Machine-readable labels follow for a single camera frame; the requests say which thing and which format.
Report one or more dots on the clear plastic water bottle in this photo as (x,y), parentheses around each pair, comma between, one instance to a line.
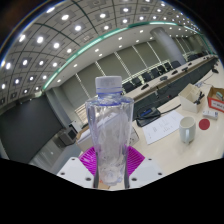
(110,133)

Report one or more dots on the white printed paper sheet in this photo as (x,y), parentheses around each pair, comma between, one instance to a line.
(163,128)

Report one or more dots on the black marker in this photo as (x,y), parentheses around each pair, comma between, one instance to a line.
(200,97)

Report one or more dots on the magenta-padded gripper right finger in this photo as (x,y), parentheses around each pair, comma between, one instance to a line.
(146,171)

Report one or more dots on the round ceiling lights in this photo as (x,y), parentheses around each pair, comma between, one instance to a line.
(77,28)

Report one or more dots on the flat round red coaster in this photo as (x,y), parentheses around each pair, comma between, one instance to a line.
(204,124)

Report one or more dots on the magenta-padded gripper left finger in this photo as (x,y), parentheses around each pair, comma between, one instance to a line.
(76,170)

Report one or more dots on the black desk phone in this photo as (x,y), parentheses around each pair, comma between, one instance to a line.
(148,115)

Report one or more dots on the row of black office chairs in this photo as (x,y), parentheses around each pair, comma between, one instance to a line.
(153,73)

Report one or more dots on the white ceramic mug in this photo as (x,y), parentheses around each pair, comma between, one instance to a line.
(187,130)

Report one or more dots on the brown cardboard box red side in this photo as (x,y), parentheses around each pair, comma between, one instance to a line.
(216,105)

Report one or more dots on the grey boxy monitor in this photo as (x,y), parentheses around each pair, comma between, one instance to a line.
(70,135)

